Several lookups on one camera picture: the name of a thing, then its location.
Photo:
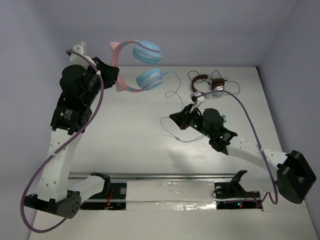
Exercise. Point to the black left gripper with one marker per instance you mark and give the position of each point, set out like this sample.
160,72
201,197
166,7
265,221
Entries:
105,74

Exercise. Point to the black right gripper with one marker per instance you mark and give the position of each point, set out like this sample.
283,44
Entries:
181,118

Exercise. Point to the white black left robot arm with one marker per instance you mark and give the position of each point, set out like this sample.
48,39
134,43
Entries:
80,86

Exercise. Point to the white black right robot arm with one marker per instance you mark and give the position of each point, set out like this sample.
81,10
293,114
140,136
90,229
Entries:
291,172

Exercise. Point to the brown and silver headphones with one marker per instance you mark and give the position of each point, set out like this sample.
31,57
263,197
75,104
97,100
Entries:
216,84

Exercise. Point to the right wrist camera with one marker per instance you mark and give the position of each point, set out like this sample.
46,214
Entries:
197,98

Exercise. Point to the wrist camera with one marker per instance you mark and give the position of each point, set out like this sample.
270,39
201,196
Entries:
80,48
197,98

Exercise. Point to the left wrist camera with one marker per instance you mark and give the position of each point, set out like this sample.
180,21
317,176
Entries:
80,48

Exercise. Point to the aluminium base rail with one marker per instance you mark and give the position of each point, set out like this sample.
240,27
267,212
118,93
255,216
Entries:
163,192

